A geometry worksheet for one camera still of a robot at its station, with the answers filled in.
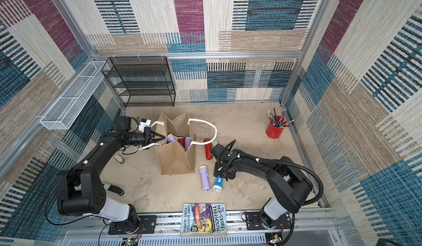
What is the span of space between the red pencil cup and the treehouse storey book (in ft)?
1.62

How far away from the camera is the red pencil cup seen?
96 cm

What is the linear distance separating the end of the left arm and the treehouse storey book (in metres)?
0.34

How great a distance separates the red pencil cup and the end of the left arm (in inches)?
24.7

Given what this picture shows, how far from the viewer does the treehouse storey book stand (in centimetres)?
70

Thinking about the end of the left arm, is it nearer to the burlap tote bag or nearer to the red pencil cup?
the burlap tote bag

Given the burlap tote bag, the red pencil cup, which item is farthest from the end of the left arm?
the red pencil cup

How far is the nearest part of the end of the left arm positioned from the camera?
751 mm

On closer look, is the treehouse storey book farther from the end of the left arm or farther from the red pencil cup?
the red pencil cup
